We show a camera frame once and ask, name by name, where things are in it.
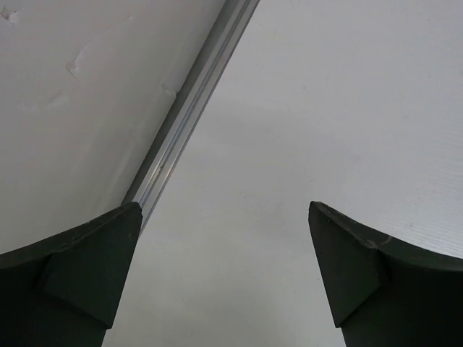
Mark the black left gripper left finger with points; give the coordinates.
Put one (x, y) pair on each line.
(65, 290)

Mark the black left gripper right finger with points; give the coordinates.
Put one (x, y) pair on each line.
(383, 291)

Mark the aluminium frame rail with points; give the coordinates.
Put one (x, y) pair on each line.
(192, 98)

